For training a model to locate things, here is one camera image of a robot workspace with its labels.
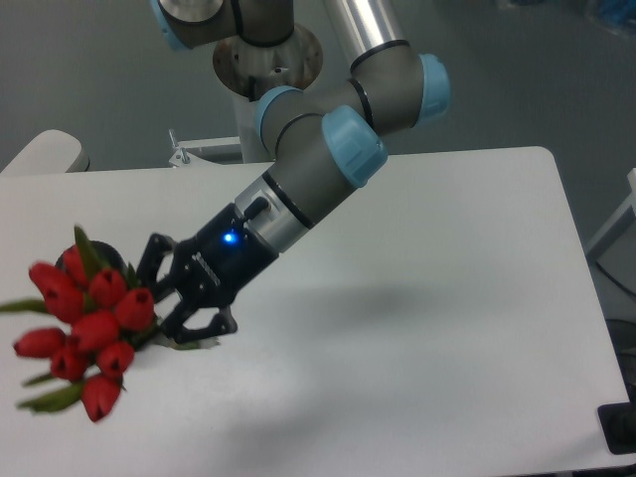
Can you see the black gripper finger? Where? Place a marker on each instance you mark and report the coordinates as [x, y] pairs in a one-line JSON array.
[[156, 250], [190, 322]]

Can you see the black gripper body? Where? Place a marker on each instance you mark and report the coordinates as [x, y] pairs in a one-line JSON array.
[[209, 269]]

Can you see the red tulip bouquet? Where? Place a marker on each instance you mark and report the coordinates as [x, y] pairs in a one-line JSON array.
[[105, 318]]

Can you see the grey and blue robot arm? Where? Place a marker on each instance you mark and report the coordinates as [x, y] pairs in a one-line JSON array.
[[324, 144]]

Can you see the black ribbed cylindrical vase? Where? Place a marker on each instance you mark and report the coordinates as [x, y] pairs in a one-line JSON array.
[[110, 255]]

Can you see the white chair armrest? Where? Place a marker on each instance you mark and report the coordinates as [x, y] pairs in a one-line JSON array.
[[51, 152]]

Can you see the black device at table edge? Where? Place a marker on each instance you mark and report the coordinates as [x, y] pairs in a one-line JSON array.
[[618, 426]]

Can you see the blue items in clear container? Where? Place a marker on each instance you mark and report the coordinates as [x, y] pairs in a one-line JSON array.
[[614, 16]]

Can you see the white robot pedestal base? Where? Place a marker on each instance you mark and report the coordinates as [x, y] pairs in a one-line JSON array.
[[248, 99]]

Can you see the white furniture frame at right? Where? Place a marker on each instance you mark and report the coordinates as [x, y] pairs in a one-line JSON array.
[[615, 226]]

